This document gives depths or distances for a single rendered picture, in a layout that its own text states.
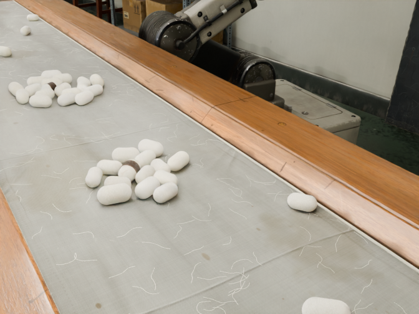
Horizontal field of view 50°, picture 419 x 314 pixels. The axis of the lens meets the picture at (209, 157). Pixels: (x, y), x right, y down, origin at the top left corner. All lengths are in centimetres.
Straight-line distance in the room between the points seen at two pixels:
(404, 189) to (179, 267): 27
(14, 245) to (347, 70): 258
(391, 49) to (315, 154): 214
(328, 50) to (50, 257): 261
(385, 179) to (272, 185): 13
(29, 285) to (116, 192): 15
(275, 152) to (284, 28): 259
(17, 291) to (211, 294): 16
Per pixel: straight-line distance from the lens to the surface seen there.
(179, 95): 77
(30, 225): 51
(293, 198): 51
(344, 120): 145
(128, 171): 54
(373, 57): 277
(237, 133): 65
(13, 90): 85
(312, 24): 300
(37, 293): 40
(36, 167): 62
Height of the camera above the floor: 103
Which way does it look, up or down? 29 degrees down
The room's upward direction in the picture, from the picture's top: 1 degrees clockwise
